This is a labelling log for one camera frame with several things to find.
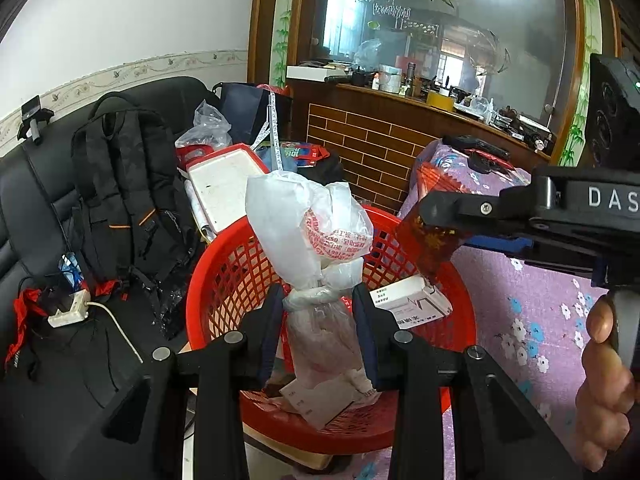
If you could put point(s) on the black phone clamp mount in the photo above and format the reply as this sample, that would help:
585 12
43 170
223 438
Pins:
35 117

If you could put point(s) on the brown cardboard carton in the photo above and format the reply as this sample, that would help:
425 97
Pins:
312 460

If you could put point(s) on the long white barcode box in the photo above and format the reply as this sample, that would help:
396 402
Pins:
410 302

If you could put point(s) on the red printed bag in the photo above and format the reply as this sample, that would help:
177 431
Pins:
302 154

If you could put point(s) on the person's right hand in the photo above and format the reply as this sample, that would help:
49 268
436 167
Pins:
600 400

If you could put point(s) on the black red device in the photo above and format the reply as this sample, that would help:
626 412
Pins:
475 145

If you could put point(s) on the red plastic mesh basket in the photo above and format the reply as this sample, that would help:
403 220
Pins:
225 270

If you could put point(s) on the black leather sofa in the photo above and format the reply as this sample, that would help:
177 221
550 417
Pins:
40 200

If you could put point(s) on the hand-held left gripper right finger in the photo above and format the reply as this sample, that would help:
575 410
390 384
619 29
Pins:
370 345

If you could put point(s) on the white power strip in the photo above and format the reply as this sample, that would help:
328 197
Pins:
67 312

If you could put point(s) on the dark red gold packet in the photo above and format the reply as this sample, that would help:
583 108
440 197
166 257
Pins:
430 250

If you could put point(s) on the white measuring tape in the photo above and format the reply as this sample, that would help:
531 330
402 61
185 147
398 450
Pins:
273 125

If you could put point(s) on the wooden brick-front counter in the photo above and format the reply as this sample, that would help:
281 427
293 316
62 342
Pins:
375 140

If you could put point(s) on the black thermos bottle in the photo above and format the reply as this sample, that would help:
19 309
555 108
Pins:
410 74

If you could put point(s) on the black backpack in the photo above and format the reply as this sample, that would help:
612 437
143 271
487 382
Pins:
120 175

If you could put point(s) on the dark blue bag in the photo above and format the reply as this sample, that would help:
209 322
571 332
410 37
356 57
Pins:
240 110

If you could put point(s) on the blue white packet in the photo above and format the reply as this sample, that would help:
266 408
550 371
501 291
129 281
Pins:
72 272

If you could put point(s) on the red crate white lid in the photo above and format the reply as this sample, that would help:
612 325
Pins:
220 185

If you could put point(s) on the small white box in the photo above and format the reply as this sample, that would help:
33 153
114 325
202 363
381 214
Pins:
320 402

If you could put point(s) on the white flat tray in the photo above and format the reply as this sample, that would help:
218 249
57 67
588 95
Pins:
312 72

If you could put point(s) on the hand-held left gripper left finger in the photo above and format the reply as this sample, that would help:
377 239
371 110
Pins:
270 330

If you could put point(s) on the white plastic bag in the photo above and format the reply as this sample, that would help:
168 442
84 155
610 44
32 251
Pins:
290 210

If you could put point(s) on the etched glass wooden partition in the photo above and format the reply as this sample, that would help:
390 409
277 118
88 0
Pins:
400 5

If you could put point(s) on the metal tin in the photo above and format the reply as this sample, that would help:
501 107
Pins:
390 79

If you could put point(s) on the clear plastic bag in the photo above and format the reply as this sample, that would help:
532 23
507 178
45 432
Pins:
210 125

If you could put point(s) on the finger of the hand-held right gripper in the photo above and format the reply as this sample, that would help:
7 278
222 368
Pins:
515 246
475 210

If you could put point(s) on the small black case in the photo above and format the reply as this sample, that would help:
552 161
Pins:
480 162

